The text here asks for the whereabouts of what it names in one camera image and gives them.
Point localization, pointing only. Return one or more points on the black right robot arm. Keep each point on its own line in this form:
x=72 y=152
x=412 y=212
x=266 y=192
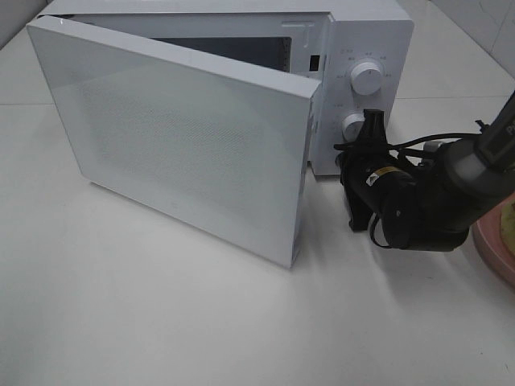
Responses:
x=425 y=194

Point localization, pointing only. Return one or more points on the pink round plate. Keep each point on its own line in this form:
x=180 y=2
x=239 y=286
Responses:
x=488 y=238

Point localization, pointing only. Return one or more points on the upper white power knob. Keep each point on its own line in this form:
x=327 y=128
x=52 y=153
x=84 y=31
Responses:
x=366 y=77

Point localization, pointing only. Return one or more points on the white microwave oven body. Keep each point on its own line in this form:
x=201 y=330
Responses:
x=287 y=45

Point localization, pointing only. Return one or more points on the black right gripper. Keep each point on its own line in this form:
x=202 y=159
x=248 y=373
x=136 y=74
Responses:
x=375 y=175

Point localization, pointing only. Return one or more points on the white bread sandwich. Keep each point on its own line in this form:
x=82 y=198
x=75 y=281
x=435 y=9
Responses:
x=507 y=223

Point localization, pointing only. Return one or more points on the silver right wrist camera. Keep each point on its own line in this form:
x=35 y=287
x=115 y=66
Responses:
x=432 y=146

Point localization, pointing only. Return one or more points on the lower white timer knob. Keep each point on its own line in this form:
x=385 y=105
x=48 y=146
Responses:
x=351 y=126

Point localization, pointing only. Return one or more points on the white microwave door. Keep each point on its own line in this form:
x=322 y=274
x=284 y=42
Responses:
x=216 y=143

